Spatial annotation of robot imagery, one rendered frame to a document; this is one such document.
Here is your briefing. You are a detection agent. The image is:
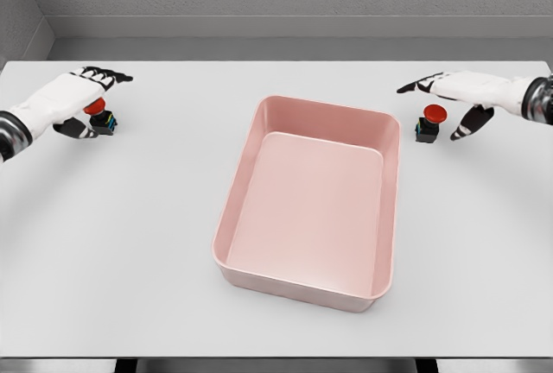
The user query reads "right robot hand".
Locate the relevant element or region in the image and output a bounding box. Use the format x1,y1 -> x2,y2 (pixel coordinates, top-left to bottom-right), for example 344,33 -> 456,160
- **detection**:
396,70 -> 516,142

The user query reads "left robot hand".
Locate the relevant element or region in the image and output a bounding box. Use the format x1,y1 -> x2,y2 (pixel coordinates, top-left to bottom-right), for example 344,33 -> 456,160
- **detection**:
30,66 -> 134,140

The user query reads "pink plastic basket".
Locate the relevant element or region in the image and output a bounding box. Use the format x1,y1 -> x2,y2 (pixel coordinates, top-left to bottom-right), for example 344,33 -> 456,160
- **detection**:
211,95 -> 400,314

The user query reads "red button industrial switch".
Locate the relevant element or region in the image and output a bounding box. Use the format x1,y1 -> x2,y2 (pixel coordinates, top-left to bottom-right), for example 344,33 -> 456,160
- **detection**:
83,98 -> 118,137
415,104 -> 448,144

